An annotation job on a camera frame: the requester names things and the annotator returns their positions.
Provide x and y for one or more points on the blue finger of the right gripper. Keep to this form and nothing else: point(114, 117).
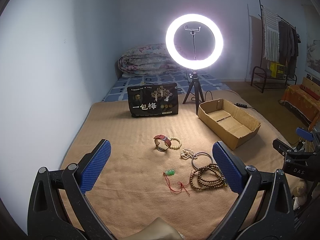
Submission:
point(306, 135)

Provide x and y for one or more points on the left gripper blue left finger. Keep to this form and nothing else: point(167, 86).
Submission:
point(58, 206)

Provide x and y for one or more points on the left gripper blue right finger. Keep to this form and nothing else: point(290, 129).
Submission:
point(263, 208)

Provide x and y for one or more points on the orange covered furniture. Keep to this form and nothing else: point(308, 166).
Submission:
point(305, 99)

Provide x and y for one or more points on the black clothes rack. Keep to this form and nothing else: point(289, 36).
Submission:
point(261, 75)

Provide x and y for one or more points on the yellow box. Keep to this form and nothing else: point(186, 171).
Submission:
point(277, 70)

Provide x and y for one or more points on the cardboard box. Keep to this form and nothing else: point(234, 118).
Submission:
point(230, 123)

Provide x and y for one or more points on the dark hanging clothes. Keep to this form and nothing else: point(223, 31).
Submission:
point(288, 45)

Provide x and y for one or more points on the white knitted garment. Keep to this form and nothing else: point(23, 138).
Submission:
point(271, 35)

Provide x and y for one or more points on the black tripod stand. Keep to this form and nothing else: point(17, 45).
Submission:
point(196, 87)

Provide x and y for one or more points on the black snack bag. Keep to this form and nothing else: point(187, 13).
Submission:
point(153, 100)

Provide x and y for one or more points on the black phone holder clip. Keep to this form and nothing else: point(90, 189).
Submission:
point(192, 31)

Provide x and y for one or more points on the folded floral quilt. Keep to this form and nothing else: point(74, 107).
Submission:
point(149, 59)

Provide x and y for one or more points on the wall picture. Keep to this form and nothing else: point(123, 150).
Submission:
point(312, 39)

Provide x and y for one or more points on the white ring light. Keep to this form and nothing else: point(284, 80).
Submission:
point(194, 64)

